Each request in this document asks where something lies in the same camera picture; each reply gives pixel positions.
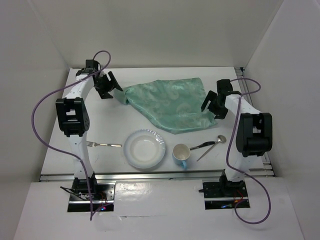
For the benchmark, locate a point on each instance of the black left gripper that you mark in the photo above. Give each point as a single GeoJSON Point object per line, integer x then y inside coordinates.
{"type": "Point", "coordinates": [103, 93]}

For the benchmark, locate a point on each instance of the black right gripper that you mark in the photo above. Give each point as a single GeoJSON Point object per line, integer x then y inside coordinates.
{"type": "Point", "coordinates": [221, 113]}

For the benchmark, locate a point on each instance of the green damask cloth placemat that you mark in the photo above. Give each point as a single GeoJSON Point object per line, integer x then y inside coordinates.
{"type": "Point", "coordinates": [170, 105]}

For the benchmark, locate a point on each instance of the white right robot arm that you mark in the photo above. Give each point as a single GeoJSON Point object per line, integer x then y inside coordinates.
{"type": "Point", "coordinates": [252, 134]}

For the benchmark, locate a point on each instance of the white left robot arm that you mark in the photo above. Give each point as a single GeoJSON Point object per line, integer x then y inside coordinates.
{"type": "Point", "coordinates": [74, 122]}

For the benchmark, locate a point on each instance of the silver metal spoon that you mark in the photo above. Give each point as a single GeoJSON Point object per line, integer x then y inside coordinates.
{"type": "Point", "coordinates": [220, 140]}

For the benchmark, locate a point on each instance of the light blue mug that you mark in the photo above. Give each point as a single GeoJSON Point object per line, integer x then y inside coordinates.
{"type": "Point", "coordinates": [180, 155]}

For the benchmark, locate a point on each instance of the silver metal fork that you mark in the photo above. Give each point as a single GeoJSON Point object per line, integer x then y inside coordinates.
{"type": "Point", "coordinates": [95, 144]}

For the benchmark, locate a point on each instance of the white plate blue rim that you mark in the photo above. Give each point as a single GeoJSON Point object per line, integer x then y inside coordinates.
{"type": "Point", "coordinates": [144, 149]}

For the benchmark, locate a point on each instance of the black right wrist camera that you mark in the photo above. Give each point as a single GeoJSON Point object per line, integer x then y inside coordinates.
{"type": "Point", "coordinates": [224, 86]}

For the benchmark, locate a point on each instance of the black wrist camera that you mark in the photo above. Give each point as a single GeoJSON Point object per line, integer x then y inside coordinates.
{"type": "Point", "coordinates": [92, 65]}
{"type": "Point", "coordinates": [224, 86]}

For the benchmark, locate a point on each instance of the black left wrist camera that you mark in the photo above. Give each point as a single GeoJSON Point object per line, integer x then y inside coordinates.
{"type": "Point", "coordinates": [92, 65]}

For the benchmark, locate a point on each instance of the black handled knife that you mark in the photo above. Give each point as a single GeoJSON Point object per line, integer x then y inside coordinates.
{"type": "Point", "coordinates": [205, 144]}

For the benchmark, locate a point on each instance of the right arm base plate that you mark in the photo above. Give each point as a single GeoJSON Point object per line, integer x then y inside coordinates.
{"type": "Point", "coordinates": [218, 196]}

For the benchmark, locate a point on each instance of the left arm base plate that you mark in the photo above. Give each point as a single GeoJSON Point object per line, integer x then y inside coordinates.
{"type": "Point", "coordinates": [102, 200]}

